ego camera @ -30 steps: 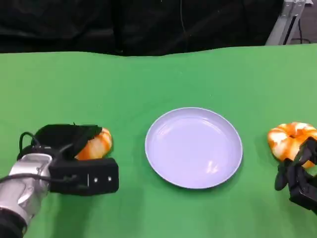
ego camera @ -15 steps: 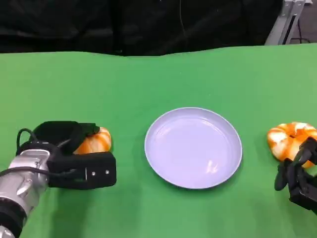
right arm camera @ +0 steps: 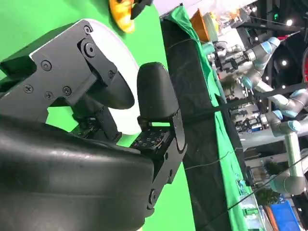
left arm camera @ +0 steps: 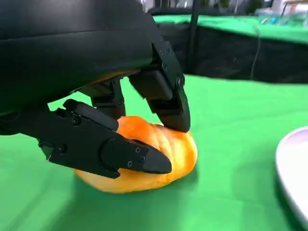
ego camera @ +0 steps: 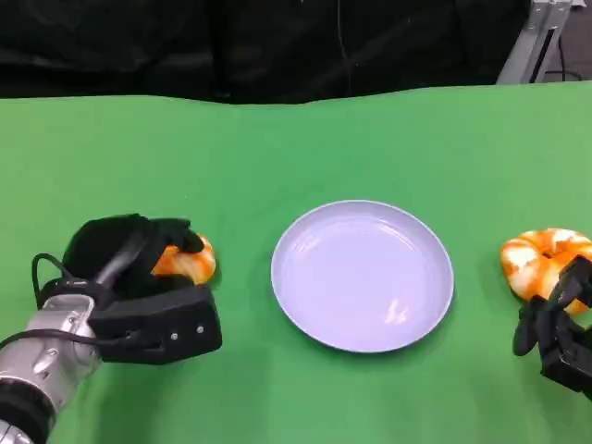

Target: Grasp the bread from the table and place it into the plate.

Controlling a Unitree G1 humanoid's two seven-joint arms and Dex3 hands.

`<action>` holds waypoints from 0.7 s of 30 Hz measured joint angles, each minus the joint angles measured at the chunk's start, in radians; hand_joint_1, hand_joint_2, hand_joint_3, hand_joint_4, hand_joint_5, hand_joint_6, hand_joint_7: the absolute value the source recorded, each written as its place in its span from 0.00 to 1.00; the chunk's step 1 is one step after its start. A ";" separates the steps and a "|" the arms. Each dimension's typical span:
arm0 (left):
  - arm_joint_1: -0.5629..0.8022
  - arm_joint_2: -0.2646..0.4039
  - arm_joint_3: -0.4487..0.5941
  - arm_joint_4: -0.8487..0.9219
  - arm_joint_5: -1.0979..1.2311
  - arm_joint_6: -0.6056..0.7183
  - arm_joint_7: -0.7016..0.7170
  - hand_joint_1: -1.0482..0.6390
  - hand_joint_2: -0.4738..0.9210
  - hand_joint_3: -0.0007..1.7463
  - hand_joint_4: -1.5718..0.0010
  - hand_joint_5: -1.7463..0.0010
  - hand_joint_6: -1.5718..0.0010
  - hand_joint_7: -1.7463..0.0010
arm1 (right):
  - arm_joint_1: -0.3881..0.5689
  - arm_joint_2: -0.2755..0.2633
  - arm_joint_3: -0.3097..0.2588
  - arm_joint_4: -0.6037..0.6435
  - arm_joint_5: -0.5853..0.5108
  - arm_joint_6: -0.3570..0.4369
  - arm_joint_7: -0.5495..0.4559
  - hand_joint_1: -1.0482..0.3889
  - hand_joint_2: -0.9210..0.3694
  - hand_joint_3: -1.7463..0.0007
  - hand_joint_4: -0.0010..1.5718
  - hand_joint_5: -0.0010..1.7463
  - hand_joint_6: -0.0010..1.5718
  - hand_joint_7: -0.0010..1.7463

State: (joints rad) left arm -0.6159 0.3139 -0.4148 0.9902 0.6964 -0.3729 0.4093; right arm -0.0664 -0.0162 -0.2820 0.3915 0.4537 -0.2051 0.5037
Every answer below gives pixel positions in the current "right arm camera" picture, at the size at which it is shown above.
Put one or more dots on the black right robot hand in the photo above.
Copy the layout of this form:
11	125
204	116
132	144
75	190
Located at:
60	173

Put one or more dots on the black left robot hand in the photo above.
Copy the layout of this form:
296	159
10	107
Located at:
142	8

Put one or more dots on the orange and white toy bread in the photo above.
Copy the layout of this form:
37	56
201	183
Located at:
120	18

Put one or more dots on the lilac plate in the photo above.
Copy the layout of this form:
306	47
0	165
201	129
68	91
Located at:
120	55

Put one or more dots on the orange bowl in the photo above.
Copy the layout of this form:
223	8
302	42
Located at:
199	25

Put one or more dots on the black backdrop curtain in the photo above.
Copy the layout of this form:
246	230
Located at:
187	84

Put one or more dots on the green cloth on neighbouring table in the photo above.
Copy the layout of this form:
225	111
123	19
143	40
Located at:
226	149

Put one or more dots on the green potted plant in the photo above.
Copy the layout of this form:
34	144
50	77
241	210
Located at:
272	166
266	195

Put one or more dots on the blue plastic bin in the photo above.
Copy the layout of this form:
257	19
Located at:
285	215

